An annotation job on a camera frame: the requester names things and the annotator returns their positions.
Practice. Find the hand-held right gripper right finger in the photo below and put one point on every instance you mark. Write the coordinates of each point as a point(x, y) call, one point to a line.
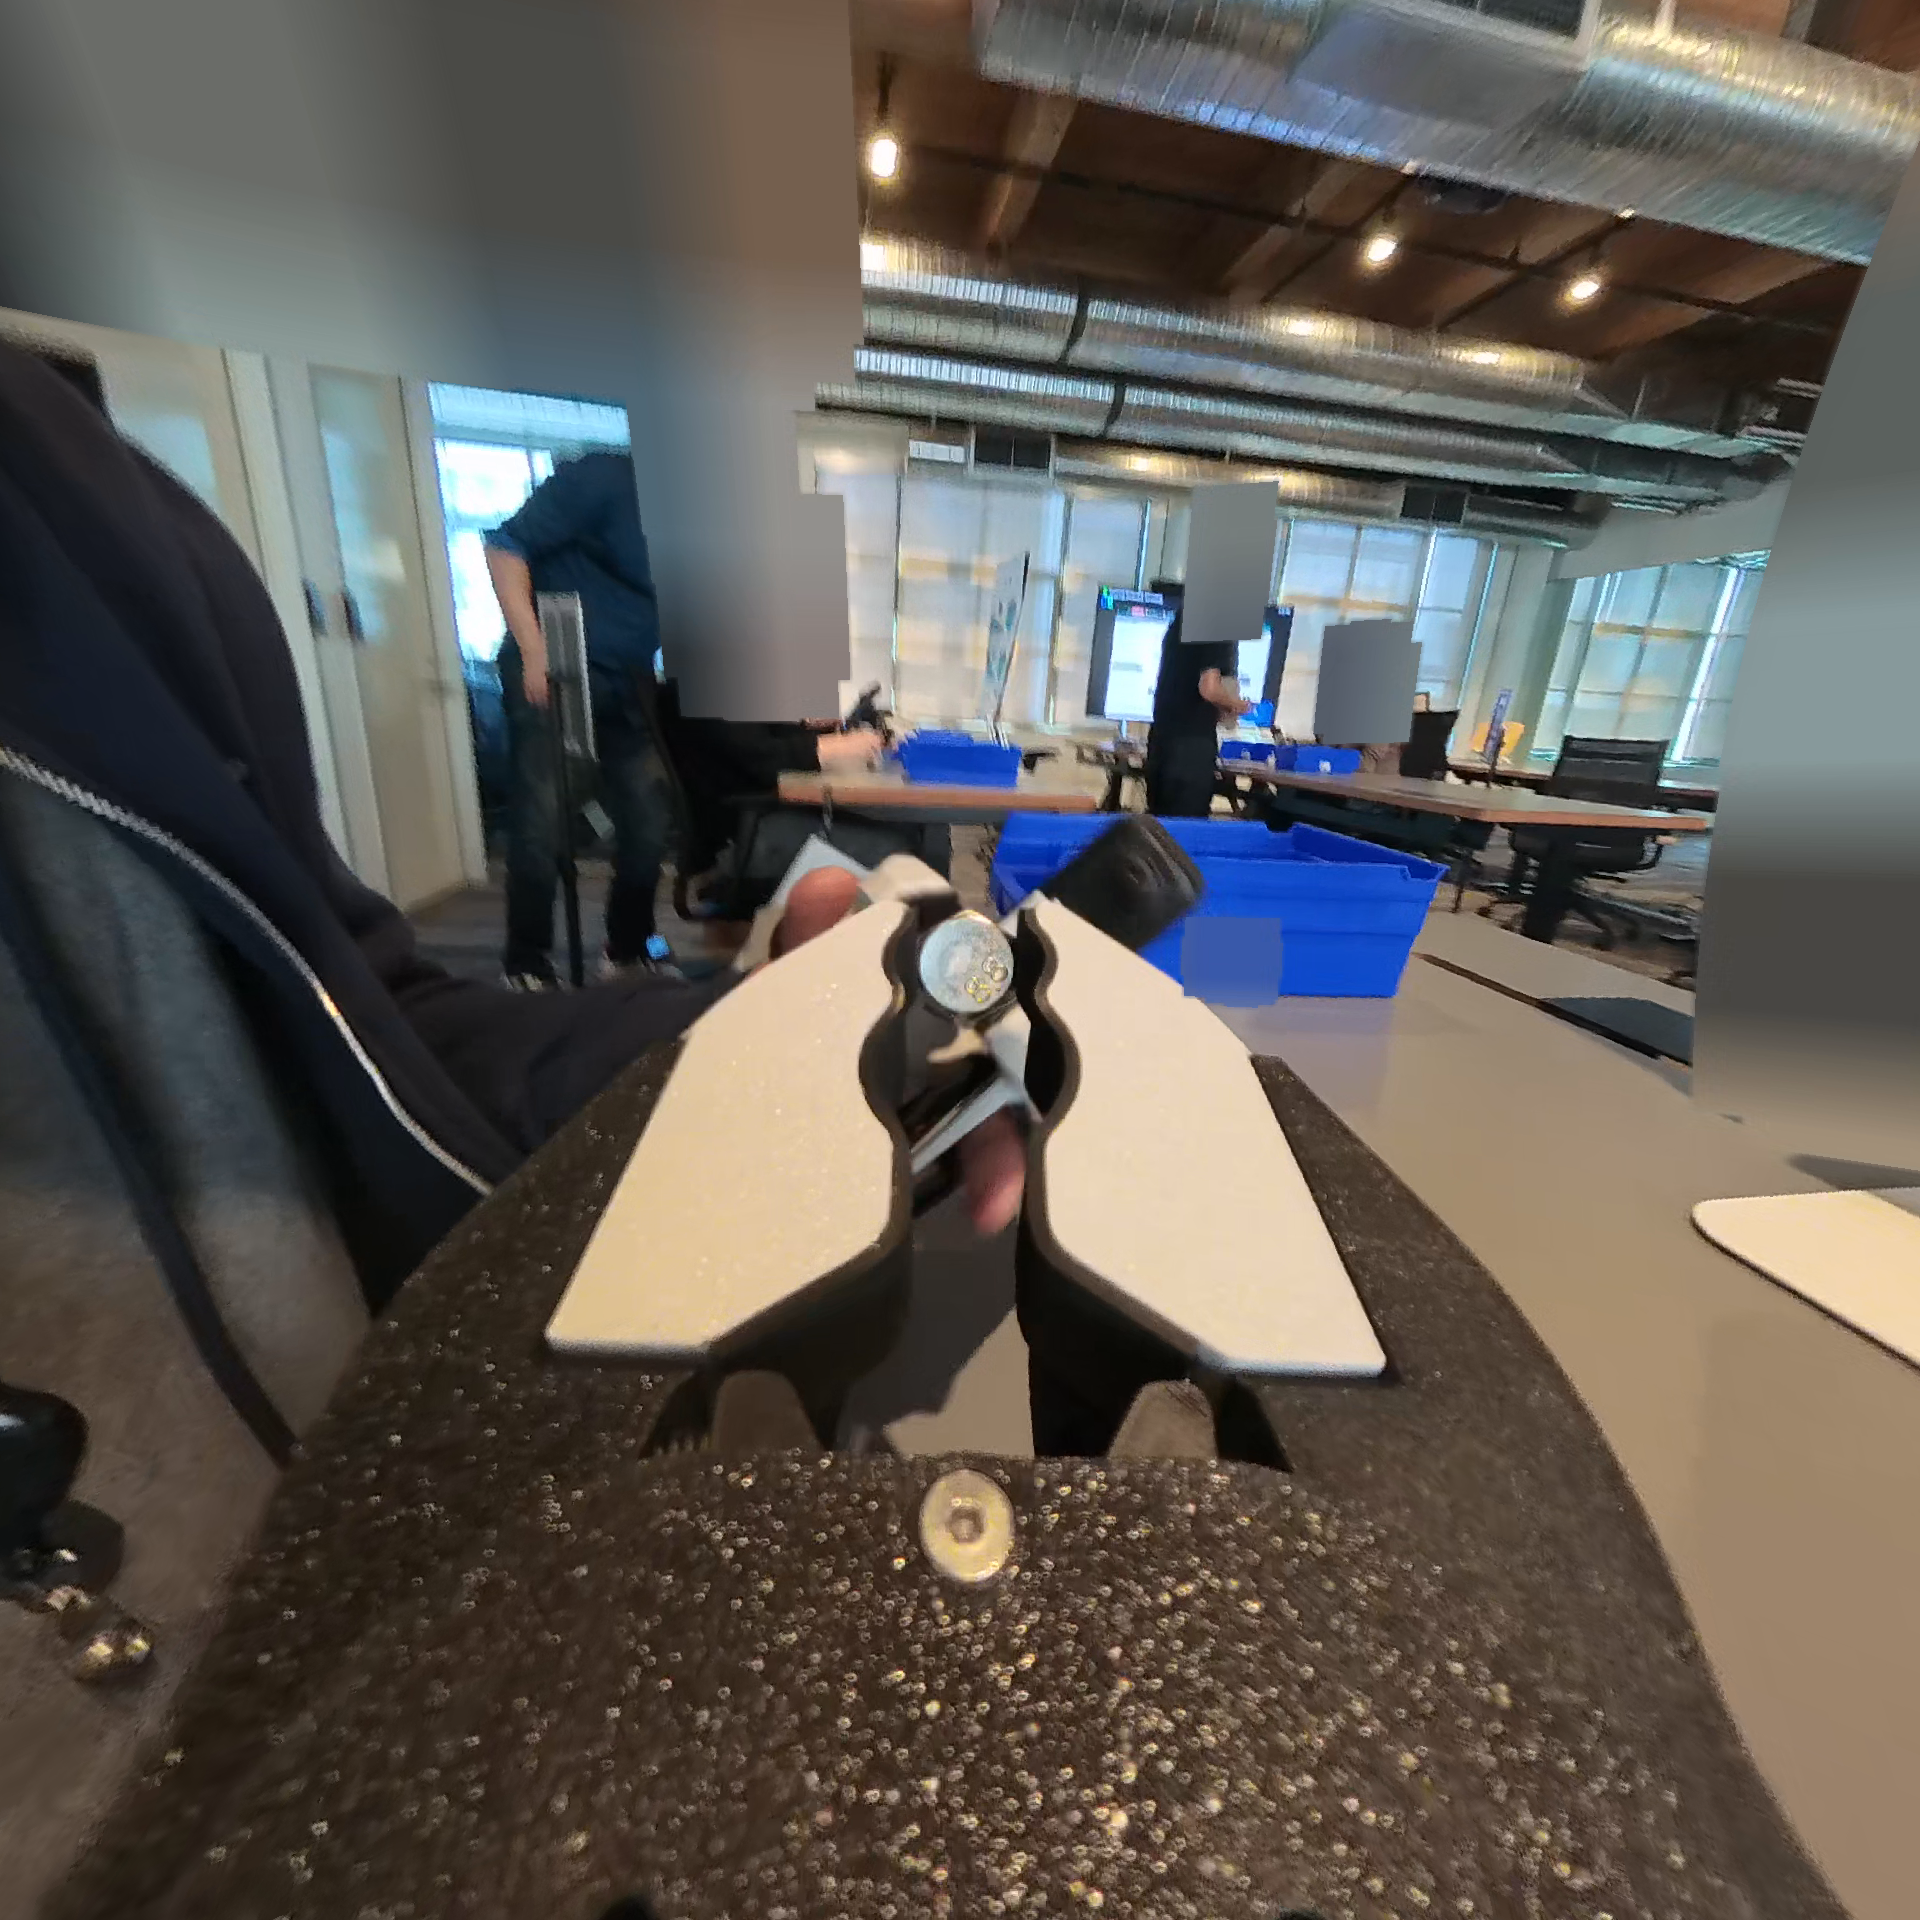
point(1185, 1174)

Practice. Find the black tripod stand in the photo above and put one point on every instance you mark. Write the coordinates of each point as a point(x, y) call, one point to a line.
point(560, 780)

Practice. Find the large silver air duct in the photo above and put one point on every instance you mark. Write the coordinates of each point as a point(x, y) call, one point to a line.
point(1650, 136)

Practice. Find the printed banner stand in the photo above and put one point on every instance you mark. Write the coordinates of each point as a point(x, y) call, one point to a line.
point(1006, 647)

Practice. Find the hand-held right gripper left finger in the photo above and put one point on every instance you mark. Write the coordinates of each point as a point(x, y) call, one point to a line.
point(720, 1174)

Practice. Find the wooden office desk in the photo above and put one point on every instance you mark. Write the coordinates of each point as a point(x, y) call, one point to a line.
point(1503, 801)
point(839, 796)

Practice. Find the person's left hand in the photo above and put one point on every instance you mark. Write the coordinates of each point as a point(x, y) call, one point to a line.
point(821, 918)

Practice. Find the large computer monitor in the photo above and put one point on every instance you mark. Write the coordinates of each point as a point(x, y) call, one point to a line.
point(1117, 660)

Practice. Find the black office chair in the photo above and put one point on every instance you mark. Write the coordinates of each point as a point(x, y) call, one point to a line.
point(1602, 773)

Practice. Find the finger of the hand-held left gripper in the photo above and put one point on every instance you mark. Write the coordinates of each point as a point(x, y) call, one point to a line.
point(975, 1115)
point(916, 880)

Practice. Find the silver hex bolt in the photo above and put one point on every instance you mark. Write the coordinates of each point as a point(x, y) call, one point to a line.
point(967, 967)

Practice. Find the white rounded flat pad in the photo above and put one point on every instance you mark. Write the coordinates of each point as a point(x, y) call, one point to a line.
point(1817, 1260)

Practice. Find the blue plastic bin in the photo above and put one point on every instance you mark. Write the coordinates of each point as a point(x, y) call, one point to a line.
point(1318, 759)
point(1350, 918)
point(959, 756)

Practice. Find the person's navy zip jacket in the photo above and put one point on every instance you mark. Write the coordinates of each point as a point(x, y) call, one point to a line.
point(122, 600)

